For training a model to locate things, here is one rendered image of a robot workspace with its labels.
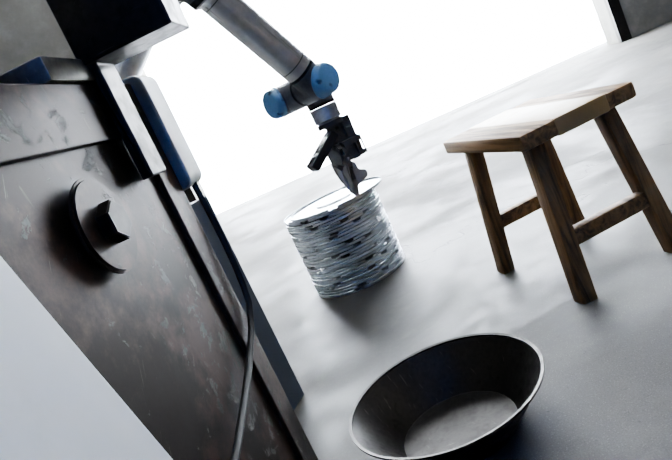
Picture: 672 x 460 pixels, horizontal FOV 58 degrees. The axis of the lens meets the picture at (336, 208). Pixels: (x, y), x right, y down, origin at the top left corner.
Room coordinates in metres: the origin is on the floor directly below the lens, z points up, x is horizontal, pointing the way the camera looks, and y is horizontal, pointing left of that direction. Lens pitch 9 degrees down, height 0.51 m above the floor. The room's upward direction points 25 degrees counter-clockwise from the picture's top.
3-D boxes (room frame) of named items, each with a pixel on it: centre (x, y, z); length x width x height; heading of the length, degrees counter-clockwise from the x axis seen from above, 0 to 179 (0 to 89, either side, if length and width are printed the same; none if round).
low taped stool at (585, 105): (1.19, -0.42, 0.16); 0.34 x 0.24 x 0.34; 9
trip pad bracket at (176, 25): (0.60, 0.11, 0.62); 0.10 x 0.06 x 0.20; 82
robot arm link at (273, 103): (1.54, -0.01, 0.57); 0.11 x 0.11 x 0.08; 38
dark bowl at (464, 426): (0.82, -0.03, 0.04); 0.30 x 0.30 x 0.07
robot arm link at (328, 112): (1.61, -0.08, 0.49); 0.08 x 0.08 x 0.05
